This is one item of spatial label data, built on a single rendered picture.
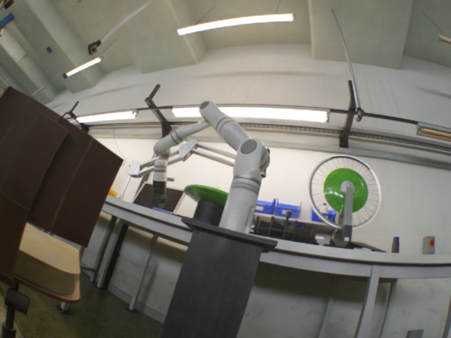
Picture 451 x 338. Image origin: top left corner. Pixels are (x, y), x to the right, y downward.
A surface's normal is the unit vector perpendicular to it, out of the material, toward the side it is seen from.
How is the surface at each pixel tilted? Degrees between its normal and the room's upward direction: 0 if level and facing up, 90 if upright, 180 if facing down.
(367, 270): 90
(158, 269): 90
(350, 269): 90
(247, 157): 93
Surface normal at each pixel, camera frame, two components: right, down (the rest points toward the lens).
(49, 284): 0.64, -0.16
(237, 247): -0.09, -0.45
